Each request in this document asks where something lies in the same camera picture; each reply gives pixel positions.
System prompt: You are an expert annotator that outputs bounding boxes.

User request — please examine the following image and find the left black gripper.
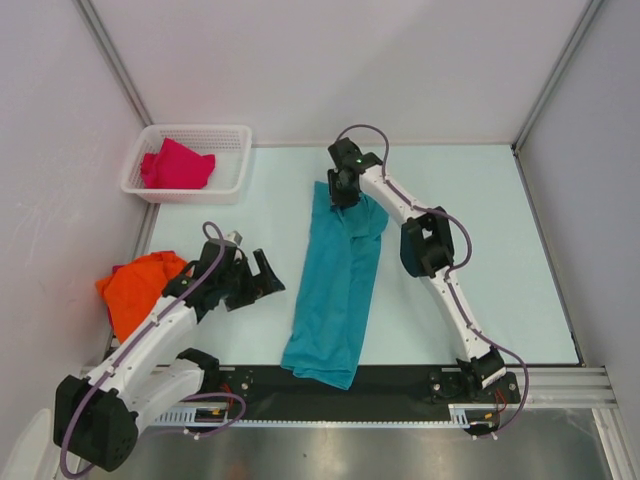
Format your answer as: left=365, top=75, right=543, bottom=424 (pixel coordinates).
left=217, top=249, right=283, bottom=310

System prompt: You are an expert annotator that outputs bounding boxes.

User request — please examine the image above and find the teal t shirt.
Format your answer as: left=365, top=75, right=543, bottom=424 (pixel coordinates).
left=281, top=182, right=389, bottom=390

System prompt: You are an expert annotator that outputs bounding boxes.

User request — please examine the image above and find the white plastic basket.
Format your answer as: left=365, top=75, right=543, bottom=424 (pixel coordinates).
left=120, top=124, right=252, bottom=205

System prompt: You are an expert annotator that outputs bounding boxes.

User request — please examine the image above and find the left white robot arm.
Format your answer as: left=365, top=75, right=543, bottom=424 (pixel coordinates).
left=53, top=237, right=285, bottom=472

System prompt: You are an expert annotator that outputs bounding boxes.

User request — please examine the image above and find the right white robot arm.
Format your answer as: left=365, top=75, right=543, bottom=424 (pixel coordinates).
left=327, top=137, right=506, bottom=401

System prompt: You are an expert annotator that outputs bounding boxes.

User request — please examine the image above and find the orange t shirt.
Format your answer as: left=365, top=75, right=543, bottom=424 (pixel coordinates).
left=95, top=251, right=187, bottom=343

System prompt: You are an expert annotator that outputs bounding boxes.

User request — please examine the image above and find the magenta t shirt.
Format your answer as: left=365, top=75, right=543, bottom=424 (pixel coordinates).
left=140, top=138, right=216, bottom=190

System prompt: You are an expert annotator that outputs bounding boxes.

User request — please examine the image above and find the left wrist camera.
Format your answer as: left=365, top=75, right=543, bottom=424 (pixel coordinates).
left=224, top=230, right=243, bottom=248

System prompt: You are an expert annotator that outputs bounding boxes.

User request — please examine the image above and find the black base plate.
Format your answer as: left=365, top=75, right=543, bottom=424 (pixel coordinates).
left=218, top=365, right=521, bottom=423

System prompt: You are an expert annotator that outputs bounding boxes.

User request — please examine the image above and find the white slotted cable duct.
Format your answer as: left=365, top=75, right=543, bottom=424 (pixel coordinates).
left=151, top=404, right=498, bottom=430

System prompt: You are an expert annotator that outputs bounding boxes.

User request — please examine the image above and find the aluminium front rail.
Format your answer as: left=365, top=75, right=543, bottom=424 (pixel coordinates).
left=72, top=366, right=614, bottom=405

